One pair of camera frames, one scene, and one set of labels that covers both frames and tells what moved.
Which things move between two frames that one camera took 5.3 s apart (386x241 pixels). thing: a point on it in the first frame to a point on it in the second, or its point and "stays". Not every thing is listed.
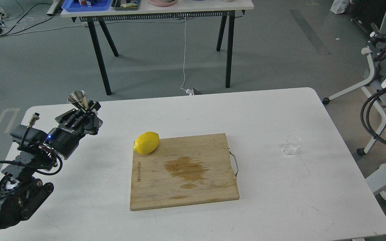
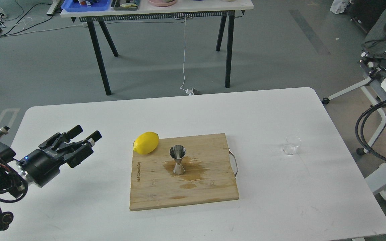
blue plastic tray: x=84 y=5 stays
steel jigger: x=79 y=97 to x=177 y=152
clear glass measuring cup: x=294 y=141 stays
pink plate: x=162 y=3 stays
